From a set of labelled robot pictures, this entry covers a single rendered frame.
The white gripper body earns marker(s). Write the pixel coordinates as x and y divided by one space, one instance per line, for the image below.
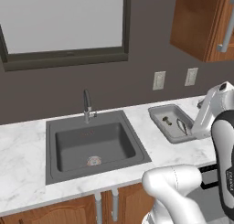
204 121

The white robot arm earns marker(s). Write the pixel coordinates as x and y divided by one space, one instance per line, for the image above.
170 185

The grey dishwasher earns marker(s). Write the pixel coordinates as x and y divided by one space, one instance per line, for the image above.
207 203

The wooden base cupboard door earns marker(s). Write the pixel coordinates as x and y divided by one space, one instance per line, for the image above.
55 214
131 203

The dark grey sink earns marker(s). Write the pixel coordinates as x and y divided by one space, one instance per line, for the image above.
91 142

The black and steel tap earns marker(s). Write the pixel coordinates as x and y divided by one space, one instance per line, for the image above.
87 107

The dark framed window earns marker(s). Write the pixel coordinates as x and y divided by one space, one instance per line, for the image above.
61 20

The white wall outlet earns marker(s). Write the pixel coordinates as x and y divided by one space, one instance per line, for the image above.
191 76
159 80

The wooden wall cupboard door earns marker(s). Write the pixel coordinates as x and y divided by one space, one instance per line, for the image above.
221 23

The wooden wall cupboard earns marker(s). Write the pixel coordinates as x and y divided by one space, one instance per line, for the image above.
192 20

